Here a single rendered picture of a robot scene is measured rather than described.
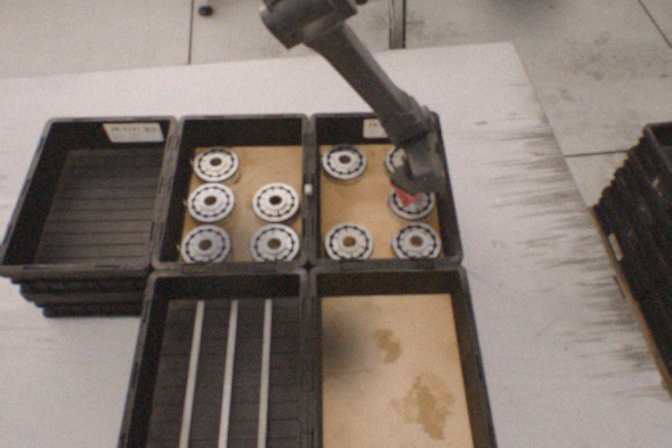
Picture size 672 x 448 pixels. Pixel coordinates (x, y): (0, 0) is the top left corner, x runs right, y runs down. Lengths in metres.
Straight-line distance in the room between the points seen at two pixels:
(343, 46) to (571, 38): 2.48
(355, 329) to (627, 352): 0.60
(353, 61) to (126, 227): 0.70
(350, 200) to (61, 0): 2.57
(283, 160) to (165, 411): 0.61
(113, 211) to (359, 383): 0.66
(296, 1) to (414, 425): 0.74
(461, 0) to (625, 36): 0.85
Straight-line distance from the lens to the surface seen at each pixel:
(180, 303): 1.20
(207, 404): 1.12
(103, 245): 1.32
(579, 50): 3.16
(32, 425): 1.36
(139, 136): 1.42
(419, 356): 1.13
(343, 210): 1.27
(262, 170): 1.34
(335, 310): 1.15
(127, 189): 1.39
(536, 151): 1.63
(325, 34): 0.77
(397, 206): 1.24
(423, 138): 1.06
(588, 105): 2.88
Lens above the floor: 1.88
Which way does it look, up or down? 55 degrees down
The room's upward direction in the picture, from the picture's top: straight up
